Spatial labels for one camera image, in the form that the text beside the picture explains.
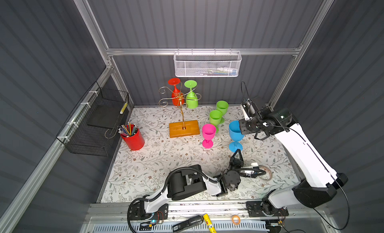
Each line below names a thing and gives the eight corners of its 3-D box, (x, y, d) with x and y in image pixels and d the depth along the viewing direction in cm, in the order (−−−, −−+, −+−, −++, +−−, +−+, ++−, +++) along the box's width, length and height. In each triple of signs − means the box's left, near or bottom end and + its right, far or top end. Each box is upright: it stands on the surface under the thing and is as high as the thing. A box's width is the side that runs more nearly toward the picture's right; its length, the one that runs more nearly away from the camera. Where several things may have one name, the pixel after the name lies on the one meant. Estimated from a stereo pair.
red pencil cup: (125, 150, 98) (115, 136, 86) (130, 137, 105) (121, 122, 92) (142, 150, 98) (134, 136, 85) (146, 136, 105) (139, 122, 92)
